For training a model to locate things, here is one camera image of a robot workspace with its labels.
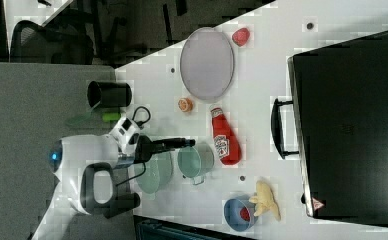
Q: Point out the small red toy in cup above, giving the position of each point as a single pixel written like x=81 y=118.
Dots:
x=244 y=214

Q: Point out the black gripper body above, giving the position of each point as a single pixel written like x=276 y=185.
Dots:
x=146 y=148

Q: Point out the green spatula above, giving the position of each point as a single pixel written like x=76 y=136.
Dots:
x=78 y=119

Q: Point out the green lime toy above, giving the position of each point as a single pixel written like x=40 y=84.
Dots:
x=111 y=116

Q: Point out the black office chair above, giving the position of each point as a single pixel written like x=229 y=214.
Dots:
x=32 y=43

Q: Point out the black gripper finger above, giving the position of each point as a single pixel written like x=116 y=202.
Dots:
x=179 y=142

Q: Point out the silver black toaster oven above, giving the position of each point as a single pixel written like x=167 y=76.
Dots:
x=340 y=104

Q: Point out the red strawberry toy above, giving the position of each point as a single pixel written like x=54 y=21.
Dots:
x=241 y=36

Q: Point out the red plush ketchup bottle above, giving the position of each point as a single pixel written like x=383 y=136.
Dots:
x=225 y=140

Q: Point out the lilac round plate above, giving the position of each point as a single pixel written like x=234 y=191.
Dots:
x=207 y=64

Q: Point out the yellow plush banana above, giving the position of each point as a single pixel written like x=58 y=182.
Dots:
x=264 y=201

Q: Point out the black pot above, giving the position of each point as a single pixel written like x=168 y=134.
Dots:
x=109 y=94

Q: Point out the blue cup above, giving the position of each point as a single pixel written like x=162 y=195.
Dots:
x=231 y=211

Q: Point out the green mug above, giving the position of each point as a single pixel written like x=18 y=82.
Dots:
x=195 y=162

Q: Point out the black cylinder object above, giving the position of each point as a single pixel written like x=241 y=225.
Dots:
x=121 y=204

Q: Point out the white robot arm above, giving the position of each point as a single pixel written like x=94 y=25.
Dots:
x=84 y=166

